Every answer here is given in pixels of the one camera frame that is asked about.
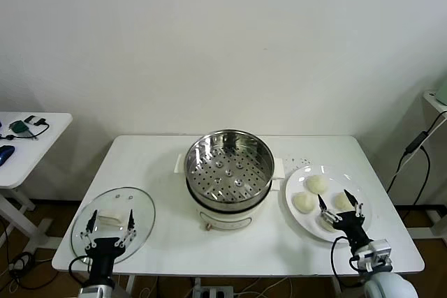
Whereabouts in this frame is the white side table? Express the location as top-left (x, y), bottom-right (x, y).
top-left (0, 112), bottom-right (73, 253)

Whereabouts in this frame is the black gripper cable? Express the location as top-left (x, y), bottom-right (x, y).
top-left (68, 255), bottom-right (92, 285)
top-left (330, 237), bottom-right (350, 298)

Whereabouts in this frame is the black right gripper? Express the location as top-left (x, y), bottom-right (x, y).
top-left (316, 188), bottom-right (374, 253)

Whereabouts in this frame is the green device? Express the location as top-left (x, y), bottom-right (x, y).
top-left (8, 119), bottom-right (29, 134)

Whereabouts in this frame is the mint green appliance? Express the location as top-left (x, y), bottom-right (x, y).
top-left (436, 76), bottom-right (447, 105)

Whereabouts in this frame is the white steamed baozi bun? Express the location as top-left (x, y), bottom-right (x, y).
top-left (292, 191), bottom-right (315, 214)
top-left (334, 191), bottom-right (354, 211)
top-left (306, 174), bottom-right (330, 195)
top-left (316, 214), bottom-right (338, 232)

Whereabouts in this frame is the white round plate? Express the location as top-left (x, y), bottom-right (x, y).
top-left (285, 164), bottom-right (373, 244)

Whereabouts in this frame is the black floor cable coil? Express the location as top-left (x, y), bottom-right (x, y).
top-left (0, 217), bottom-right (59, 294)

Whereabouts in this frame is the perforated stainless steamer basket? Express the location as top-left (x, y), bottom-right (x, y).
top-left (184, 129), bottom-right (275, 208)

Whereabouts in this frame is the black and white adapter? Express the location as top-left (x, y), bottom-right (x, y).
top-left (24, 114), bottom-right (48, 126)

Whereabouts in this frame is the glass lid with white handle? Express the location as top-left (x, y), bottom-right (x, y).
top-left (71, 186), bottom-right (156, 266)

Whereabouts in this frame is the blue device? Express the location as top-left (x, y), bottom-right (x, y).
top-left (0, 144), bottom-right (17, 166)

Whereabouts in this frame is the white power strip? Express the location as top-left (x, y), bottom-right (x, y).
top-left (193, 276), bottom-right (235, 298)

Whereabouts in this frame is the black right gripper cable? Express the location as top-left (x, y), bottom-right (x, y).
top-left (330, 237), bottom-right (350, 298)

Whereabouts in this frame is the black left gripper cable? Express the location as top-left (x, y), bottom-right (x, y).
top-left (68, 255), bottom-right (92, 285)

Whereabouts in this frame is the white electric cooker pot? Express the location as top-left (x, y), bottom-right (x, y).
top-left (173, 153), bottom-right (286, 232)

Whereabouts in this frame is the white stand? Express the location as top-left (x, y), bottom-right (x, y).
top-left (397, 90), bottom-right (447, 239)

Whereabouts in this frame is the black power cable with adapter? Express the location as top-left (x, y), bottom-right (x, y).
top-left (386, 111), bottom-right (447, 207)

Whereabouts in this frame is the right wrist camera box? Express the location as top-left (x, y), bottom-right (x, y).
top-left (355, 239), bottom-right (393, 271)

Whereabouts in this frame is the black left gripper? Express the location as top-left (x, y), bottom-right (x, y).
top-left (80, 209), bottom-right (137, 284)

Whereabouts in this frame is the thin black cable with plug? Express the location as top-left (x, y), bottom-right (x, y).
top-left (0, 121), bottom-right (50, 141)

